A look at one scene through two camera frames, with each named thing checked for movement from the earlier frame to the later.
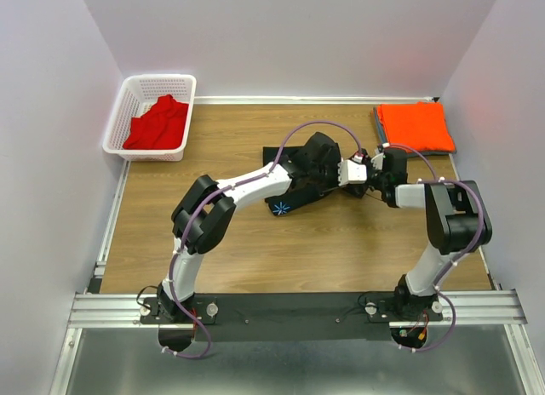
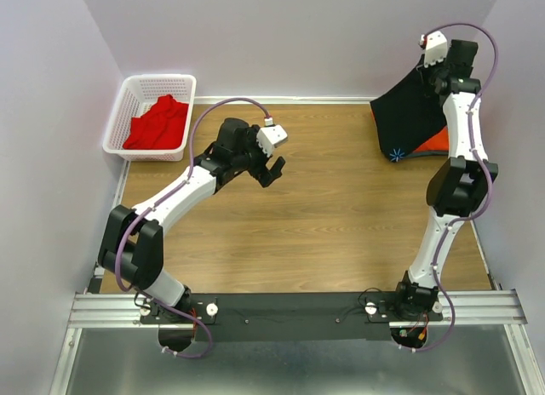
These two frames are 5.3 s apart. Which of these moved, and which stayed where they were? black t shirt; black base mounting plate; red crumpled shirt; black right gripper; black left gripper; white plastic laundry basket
Moved: black t shirt; black right gripper; black left gripper
Stayed: black base mounting plate; red crumpled shirt; white plastic laundry basket
